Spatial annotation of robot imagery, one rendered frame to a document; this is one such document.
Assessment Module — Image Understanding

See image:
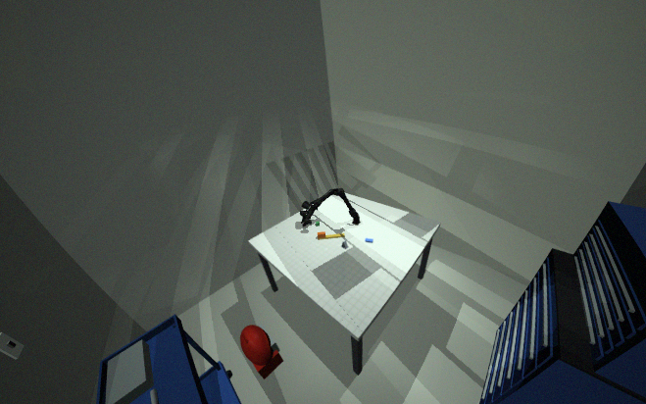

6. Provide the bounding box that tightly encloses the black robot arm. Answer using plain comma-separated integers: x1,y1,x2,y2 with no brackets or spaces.
300,188,360,225

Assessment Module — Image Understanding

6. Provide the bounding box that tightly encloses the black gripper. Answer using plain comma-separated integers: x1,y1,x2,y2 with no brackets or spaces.
301,211,313,227

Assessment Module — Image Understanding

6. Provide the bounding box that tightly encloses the yellow bar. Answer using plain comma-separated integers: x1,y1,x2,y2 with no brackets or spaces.
318,231,345,240

